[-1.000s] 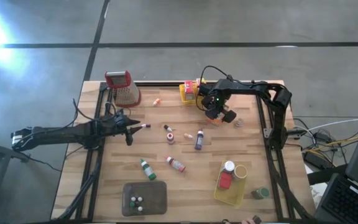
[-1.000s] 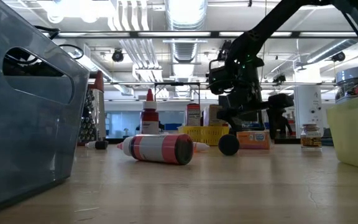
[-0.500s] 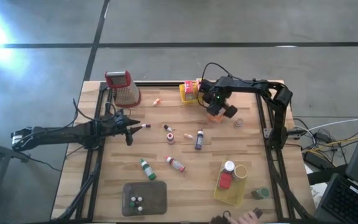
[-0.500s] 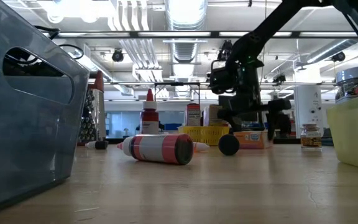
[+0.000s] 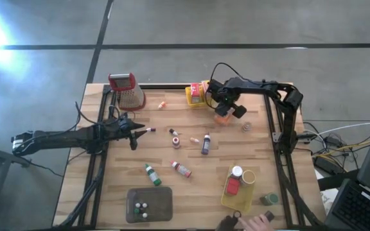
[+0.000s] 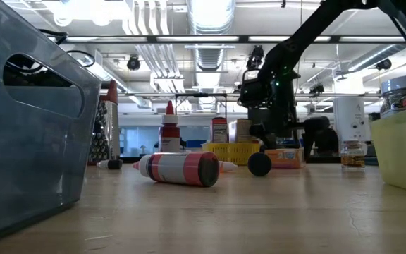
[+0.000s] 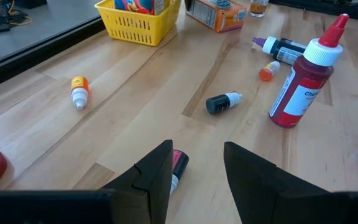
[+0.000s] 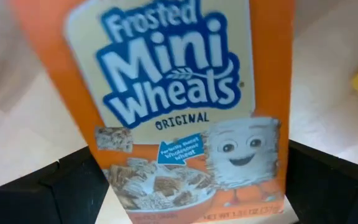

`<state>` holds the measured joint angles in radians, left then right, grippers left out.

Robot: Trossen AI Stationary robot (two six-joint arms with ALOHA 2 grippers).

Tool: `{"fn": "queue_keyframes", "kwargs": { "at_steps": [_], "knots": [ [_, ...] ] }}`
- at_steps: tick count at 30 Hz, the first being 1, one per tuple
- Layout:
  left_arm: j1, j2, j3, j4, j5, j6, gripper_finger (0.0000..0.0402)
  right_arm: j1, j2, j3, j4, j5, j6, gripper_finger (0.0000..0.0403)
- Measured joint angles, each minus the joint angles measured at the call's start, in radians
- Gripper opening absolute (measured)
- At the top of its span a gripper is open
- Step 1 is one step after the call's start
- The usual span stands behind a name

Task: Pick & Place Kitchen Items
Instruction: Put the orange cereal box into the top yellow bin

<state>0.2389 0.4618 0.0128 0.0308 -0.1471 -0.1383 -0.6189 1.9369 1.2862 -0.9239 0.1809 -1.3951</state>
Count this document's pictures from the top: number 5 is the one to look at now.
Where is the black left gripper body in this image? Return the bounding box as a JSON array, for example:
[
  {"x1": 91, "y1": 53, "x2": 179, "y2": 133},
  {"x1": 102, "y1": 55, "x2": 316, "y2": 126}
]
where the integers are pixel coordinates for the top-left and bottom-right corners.
[{"x1": 107, "y1": 125, "x2": 139, "y2": 151}]

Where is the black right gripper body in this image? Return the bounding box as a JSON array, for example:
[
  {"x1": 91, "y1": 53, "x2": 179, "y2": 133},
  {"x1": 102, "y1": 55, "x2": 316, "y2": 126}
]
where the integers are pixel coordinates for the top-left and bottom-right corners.
[{"x1": 207, "y1": 78, "x2": 247, "y2": 119}]

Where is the orange printed box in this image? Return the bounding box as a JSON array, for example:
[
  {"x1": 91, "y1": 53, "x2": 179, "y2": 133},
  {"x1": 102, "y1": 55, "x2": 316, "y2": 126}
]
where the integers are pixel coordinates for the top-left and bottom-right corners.
[{"x1": 213, "y1": 114, "x2": 234, "y2": 127}]

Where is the red printed carton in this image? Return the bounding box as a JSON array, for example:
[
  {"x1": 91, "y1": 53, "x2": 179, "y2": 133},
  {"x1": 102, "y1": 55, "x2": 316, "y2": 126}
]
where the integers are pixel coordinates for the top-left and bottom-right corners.
[{"x1": 189, "y1": 82, "x2": 202, "y2": 104}]

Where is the red bottle with white label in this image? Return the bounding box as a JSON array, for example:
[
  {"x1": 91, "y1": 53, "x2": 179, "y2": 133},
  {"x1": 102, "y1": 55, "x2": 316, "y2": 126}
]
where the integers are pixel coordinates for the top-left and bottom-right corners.
[{"x1": 171, "y1": 160, "x2": 193, "y2": 179}]

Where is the red smoked paprika tin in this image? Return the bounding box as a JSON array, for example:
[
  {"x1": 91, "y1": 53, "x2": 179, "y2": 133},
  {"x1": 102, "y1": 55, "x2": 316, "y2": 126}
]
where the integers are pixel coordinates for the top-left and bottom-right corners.
[{"x1": 225, "y1": 176, "x2": 241, "y2": 196}]

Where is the yellow translucent plastic bin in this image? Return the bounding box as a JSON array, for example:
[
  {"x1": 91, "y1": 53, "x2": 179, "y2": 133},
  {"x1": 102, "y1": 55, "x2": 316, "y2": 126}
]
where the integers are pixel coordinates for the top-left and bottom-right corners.
[{"x1": 220, "y1": 164, "x2": 257, "y2": 214}]

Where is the jar with green lid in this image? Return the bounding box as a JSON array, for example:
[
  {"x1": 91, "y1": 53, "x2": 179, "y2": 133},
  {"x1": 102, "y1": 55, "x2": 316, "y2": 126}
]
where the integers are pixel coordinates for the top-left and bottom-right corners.
[{"x1": 259, "y1": 191, "x2": 279, "y2": 207}]

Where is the yellow mesh basket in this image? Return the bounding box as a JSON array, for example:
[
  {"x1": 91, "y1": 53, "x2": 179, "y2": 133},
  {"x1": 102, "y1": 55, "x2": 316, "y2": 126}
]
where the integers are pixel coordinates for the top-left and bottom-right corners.
[{"x1": 184, "y1": 85, "x2": 213, "y2": 108}]

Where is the dark purple bottle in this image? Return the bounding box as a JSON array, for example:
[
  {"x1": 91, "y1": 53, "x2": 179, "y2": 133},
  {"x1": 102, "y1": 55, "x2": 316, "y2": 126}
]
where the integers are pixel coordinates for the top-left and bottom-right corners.
[{"x1": 200, "y1": 132, "x2": 212, "y2": 156}]

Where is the green bottle with white label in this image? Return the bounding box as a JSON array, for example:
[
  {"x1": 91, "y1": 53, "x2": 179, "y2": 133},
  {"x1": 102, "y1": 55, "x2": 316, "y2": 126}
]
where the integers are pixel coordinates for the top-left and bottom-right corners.
[{"x1": 144, "y1": 163, "x2": 163, "y2": 187}]

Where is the grey translucent plastic bin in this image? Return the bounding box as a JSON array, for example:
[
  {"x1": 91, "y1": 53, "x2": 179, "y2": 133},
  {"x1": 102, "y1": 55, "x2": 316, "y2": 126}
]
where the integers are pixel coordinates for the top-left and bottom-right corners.
[{"x1": 125, "y1": 187, "x2": 174, "y2": 225}]

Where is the black power adapter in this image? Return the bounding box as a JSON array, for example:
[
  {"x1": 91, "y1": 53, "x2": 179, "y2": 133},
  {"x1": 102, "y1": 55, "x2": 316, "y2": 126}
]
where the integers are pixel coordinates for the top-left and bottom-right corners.
[{"x1": 313, "y1": 155, "x2": 337, "y2": 176}]

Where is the black handheld tool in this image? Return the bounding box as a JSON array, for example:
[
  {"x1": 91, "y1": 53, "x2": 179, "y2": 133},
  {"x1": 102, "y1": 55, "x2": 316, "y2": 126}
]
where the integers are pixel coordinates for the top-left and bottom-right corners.
[{"x1": 216, "y1": 210, "x2": 242, "y2": 231}]

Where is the person's hand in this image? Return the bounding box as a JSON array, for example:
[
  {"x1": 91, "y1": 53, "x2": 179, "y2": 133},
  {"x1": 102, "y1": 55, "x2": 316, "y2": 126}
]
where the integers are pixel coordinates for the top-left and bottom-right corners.
[{"x1": 238, "y1": 214, "x2": 275, "y2": 231}]

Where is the grey metal bench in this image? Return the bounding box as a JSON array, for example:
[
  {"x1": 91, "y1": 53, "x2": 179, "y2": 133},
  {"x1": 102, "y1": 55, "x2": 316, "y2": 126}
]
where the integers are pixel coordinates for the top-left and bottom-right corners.
[{"x1": 0, "y1": 140, "x2": 31, "y2": 231}]

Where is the black laptop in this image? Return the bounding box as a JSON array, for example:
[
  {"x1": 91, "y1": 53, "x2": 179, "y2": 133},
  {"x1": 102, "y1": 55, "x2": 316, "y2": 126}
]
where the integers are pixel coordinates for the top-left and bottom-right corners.
[{"x1": 326, "y1": 107, "x2": 370, "y2": 231}]

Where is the metal box grater red handle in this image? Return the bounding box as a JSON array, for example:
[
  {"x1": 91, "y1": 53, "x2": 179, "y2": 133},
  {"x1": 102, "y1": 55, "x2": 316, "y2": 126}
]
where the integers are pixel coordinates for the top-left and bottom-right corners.
[{"x1": 107, "y1": 72, "x2": 146, "y2": 112}]

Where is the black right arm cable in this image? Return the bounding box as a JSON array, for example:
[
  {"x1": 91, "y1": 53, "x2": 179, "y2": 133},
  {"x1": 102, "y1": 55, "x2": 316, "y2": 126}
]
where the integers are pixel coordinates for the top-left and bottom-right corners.
[{"x1": 204, "y1": 62, "x2": 269, "y2": 110}]

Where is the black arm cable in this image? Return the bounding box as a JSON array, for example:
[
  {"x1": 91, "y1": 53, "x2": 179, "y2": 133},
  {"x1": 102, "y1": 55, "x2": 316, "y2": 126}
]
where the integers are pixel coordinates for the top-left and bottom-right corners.
[
  {"x1": 75, "y1": 101, "x2": 131, "y2": 129},
  {"x1": 204, "y1": 62, "x2": 269, "y2": 110}
]

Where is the black aluminium table frame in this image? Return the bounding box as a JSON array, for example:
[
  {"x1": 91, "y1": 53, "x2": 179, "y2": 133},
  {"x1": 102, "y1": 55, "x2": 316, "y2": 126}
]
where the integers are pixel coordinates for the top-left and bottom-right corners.
[{"x1": 56, "y1": 83, "x2": 326, "y2": 230}]

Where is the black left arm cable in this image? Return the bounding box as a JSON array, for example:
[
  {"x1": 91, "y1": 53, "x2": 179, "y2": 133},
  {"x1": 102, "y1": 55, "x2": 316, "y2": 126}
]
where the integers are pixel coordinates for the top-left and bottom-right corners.
[{"x1": 75, "y1": 101, "x2": 131, "y2": 129}]

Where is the white cable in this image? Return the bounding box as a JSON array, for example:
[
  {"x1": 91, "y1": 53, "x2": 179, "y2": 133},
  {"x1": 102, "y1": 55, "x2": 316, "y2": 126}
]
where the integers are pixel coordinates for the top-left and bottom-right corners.
[{"x1": 303, "y1": 120, "x2": 370, "y2": 142}]

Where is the yellow cable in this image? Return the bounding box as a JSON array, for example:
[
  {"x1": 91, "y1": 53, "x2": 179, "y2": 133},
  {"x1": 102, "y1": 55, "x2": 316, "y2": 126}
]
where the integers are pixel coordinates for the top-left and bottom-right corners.
[{"x1": 315, "y1": 141, "x2": 370, "y2": 161}]

